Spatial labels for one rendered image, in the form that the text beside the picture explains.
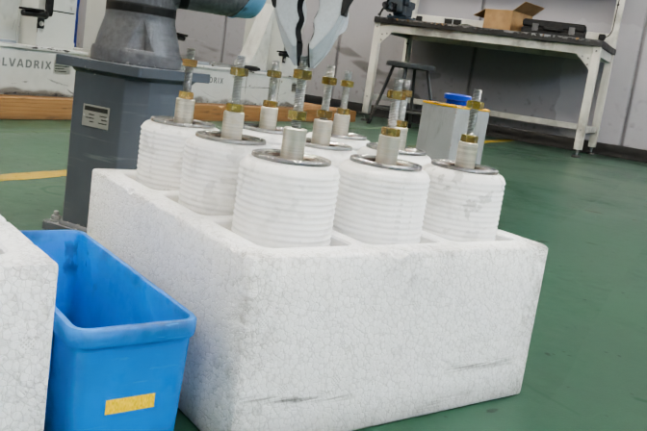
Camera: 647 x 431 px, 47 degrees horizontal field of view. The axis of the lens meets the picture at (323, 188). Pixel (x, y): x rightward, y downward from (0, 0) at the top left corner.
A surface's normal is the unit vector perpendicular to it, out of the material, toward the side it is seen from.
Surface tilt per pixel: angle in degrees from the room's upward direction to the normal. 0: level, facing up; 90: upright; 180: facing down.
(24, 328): 90
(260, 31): 65
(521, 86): 90
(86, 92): 90
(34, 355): 90
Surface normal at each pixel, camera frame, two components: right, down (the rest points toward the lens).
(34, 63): 0.87, 0.20
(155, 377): 0.58, 0.25
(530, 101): -0.47, 0.07
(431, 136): -0.80, -0.02
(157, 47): 0.62, -0.09
